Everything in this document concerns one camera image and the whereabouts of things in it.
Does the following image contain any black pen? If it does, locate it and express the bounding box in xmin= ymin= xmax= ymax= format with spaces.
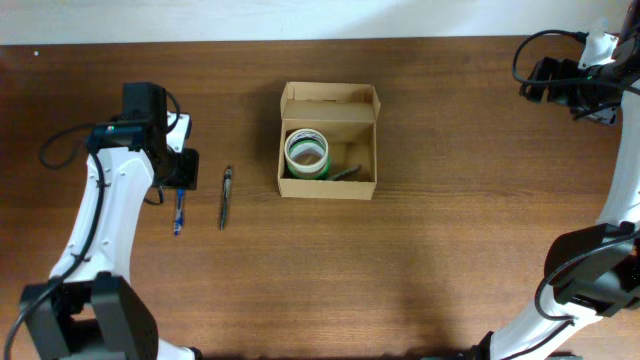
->
xmin=219 ymin=166 xmax=233 ymax=230

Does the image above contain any blue pen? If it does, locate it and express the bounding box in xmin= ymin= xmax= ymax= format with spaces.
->
xmin=173 ymin=189 xmax=186 ymax=236

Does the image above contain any white tape roll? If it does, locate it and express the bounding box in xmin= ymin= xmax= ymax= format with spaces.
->
xmin=284 ymin=128 xmax=329 ymax=176

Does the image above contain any green tape roll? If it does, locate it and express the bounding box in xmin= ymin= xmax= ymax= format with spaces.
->
xmin=285 ymin=140 xmax=330 ymax=180

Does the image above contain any brown cardboard box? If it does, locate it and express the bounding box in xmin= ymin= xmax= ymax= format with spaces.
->
xmin=277 ymin=82 xmax=380 ymax=200

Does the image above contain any black Sharpie marker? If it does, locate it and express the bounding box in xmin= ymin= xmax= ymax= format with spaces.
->
xmin=327 ymin=165 xmax=361 ymax=181

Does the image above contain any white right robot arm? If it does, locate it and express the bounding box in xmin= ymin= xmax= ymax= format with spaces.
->
xmin=463 ymin=2 xmax=639 ymax=359

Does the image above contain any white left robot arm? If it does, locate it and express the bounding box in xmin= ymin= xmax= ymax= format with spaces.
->
xmin=16 ymin=110 xmax=202 ymax=359

